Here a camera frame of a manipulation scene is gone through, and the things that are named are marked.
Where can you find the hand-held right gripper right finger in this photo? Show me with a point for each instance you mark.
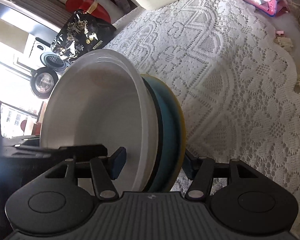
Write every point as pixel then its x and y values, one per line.
pixel 190 166

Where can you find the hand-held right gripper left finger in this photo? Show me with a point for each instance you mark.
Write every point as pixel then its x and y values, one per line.
pixel 118 163

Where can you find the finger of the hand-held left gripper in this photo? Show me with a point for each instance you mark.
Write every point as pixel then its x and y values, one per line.
pixel 85 150

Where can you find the white yellow-rimmed bowl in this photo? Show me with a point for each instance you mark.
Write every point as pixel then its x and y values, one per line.
pixel 182 135

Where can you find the blue bowl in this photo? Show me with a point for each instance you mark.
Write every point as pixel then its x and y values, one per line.
pixel 167 130

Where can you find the large white printed bowl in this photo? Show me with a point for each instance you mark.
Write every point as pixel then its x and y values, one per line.
pixel 90 105

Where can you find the white washing machine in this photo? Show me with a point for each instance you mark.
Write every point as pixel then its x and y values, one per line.
pixel 45 80

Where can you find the white lace tablecloth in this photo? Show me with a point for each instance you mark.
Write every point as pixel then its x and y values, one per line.
pixel 240 80

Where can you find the black snack pouch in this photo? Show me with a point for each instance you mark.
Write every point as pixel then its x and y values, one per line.
pixel 77 37

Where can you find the red figurine bottle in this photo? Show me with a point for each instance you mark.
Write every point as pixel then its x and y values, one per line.
pixel 100 12

